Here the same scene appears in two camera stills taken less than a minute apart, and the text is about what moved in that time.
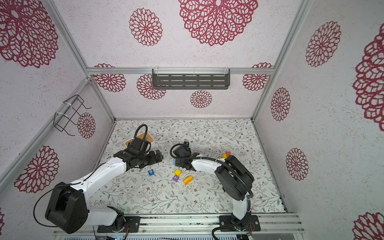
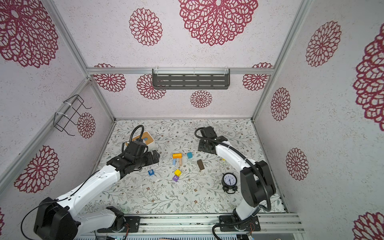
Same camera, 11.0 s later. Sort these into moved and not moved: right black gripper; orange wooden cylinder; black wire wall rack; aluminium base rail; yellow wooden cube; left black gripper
Moved: orange wooden cylinder; right black gripper
Not moved: left black gripper; aluminium base rail; black wire wall rack; yellow wooden cube
